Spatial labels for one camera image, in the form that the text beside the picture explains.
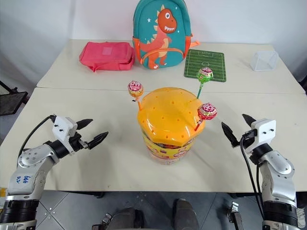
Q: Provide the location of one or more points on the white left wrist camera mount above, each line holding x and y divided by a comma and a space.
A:
62, 128

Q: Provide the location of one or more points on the green soccer field mat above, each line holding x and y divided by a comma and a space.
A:
206, 65

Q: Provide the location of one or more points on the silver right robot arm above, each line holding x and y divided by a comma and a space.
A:
279, 172

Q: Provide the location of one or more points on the black metal stand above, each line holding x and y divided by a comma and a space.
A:
10, 101

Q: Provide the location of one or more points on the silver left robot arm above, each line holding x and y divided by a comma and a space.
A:
28, 165

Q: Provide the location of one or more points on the yellow wrapped lollipop orange stick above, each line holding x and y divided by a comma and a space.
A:
135, 89

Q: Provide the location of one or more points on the pink fabric pouch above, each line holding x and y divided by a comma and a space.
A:
105, 55

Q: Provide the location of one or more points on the red wrapped lollipop red stick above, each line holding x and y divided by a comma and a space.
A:
207, 111

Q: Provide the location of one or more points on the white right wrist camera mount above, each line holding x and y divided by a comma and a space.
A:
265, 131

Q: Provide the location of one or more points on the black metal bracket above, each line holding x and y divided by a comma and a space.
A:
102, 221
236, 215

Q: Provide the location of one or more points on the teal dinosaur backpack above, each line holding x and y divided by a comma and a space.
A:
163, 31

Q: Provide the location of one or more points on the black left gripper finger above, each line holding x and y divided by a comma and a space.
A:
84, 123
98, 139

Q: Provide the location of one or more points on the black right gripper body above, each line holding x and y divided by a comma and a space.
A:
246, 145

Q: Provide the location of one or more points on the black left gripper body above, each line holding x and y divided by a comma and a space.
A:
76, 143

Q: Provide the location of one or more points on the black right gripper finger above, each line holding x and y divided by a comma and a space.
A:
230, 135
249, 120

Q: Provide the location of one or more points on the dark rounded shape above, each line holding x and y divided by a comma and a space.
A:
127, 219
185, 214

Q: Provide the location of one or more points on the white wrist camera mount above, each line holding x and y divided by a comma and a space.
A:
265, 131
62, 128

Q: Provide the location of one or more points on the yellow lidded lollipop tub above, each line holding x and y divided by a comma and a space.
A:
168, 119

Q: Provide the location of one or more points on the clear plastic box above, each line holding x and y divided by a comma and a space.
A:
263, 61

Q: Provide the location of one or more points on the green wrapped lollipop green stick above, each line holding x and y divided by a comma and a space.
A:
205, 75

